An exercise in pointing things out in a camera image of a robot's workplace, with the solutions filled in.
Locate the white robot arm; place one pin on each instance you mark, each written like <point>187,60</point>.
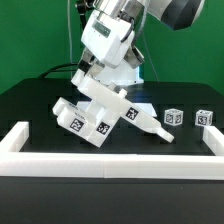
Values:
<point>176,14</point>

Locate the white tagged cube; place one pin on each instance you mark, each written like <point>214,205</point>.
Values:
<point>203,118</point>
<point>173,117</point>

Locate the white tag marker sheet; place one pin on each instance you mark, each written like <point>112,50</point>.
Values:
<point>146,107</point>

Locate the white U-shaped fence frame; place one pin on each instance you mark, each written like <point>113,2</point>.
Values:
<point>15,162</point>

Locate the white chair back frame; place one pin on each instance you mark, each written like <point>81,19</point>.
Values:
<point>117,102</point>

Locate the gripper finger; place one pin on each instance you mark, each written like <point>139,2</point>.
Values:
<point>86,60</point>
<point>95,69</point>

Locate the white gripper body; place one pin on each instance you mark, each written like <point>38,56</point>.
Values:
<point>110,40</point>

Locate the white chair seat block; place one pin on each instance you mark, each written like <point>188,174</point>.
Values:
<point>105,121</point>

